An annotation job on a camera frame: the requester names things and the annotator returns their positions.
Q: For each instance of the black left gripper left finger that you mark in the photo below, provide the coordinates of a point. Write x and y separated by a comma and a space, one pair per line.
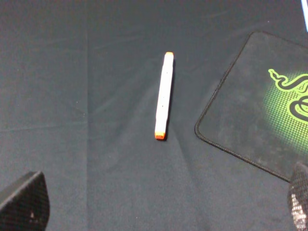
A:
25, 204

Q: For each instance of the black Razer mouse pad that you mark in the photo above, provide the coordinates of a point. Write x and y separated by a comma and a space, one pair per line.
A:
259, 111

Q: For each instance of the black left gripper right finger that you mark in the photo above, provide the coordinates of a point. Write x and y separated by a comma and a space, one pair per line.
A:
298, 196

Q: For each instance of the white marker pen orange caps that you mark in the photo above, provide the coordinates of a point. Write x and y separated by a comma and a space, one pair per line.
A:
164, 96

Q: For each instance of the black tablecloth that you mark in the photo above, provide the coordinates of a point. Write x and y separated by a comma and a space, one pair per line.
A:
79, 83

